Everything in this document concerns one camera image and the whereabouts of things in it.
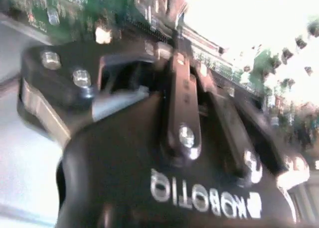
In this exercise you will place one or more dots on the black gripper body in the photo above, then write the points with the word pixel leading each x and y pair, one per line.
pixel 112 175

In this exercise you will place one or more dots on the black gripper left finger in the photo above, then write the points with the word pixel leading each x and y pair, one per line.
pixel 182 101

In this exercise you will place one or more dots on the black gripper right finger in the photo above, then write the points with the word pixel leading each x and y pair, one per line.
pixel 224 118

